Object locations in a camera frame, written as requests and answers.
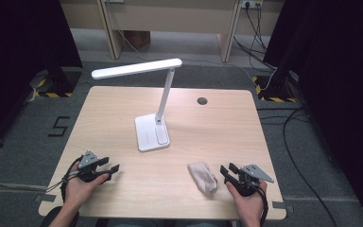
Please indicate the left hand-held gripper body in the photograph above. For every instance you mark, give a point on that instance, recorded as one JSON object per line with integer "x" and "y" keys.
{"x": 88, "y": 159}

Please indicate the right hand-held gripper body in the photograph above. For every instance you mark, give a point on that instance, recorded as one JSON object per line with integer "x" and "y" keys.
{"x": 253, "y": 171}

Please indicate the beige cloth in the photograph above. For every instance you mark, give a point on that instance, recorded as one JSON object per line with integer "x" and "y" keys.
{"x": 203, "y": 176}

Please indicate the white desk lamp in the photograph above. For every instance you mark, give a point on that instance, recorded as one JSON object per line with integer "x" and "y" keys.
{"x": 151, "y": 132}

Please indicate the person's left hand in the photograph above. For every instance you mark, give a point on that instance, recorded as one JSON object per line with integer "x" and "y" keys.
{"x": 77, "y": 190}

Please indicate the person's right hand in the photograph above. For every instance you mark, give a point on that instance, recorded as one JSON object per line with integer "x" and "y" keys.
{"x": 249, "y": 205}

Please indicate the grey tape piece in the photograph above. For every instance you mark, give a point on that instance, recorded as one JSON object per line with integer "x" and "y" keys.
{"x": 283, "y": 206}
{"x": 45, "y": 198}

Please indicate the black chair seat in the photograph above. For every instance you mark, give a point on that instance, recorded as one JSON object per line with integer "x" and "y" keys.
{"x": 48, "y": 217}

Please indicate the striped yellow black stand base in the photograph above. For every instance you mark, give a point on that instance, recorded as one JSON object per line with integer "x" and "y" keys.
{"x": 55, "y": 91}
{"x": 275, "y": 96}

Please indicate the brown cardboard box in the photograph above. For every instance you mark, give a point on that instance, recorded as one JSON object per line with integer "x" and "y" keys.
{"x": 137, "y": 38}

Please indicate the black curtain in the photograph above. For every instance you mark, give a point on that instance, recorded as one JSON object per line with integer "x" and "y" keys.
{"x": 15, "y": 47}
{"x": 337, "y": 63}

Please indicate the beige wooden desk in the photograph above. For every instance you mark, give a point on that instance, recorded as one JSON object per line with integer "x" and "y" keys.
{"x": 170, "y": 17}

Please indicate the white wall socket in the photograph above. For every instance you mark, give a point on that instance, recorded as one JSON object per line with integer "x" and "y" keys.
{"x": 252, "y": 3}

